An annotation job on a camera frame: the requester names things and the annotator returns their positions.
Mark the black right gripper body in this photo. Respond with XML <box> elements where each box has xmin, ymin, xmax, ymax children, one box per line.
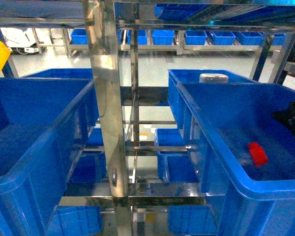
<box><xmin>271</xmin><ymin>101</ymin><xmax>295</xmax><ymax>136</ymax></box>

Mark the red toy building block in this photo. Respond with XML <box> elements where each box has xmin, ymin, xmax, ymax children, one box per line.
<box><xmin>248</xmin><ymin>142</ymin><xmax>268</xmax><ymax>167</ymax></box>

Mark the blue bin right upper shelf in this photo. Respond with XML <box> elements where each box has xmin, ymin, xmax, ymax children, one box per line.
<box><xmin>177</xmin><ymin>83</ymin><xmax>295</xmax><ymax>236</ymax></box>

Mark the blue bin shelf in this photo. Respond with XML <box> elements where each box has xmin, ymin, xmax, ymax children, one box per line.
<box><xmin>0</xmin><ymin>78</ymin><xmax>98</xmax><ymax>236</ymax></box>
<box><xmin>177</xmin><ymin>83</ymin><xmax>295</xmax><ymax>236</ymax></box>

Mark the white cylindrical container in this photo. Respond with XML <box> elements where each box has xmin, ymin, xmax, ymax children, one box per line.
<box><xmin>199</xmin><ymin>73</ymin><xmax>229</xmax><ymax>84</ymax></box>

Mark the blue bin behind right bin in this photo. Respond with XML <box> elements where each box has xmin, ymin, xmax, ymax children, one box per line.
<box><xmin>168</xmin><ymin>69</ymin><xmax>256</xmax><ymax>130</ymax></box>

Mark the blue bin left upper shelf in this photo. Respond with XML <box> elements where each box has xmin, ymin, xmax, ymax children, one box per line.
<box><xmin>0</xmin><ymin>78</ymin><xmax>98</xmax><ymax>236</ymax></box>

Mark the steel rack upright post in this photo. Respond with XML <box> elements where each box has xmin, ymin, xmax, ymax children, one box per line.
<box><xmin>82</xmin><ymin>0</ymin><xmax>133</xmax><ymax>236</ymax></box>

